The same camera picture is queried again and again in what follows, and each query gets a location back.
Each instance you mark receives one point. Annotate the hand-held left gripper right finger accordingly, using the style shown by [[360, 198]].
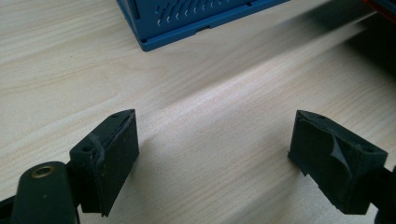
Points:
[[323, 161]]

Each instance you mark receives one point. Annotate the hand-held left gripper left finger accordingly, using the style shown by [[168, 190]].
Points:
[[115, 161]]

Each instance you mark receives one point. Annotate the blue plastic file rack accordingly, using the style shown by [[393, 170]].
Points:
[[186, 28]]

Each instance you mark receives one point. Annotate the red picture book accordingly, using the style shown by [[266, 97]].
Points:
[[378, 9]]

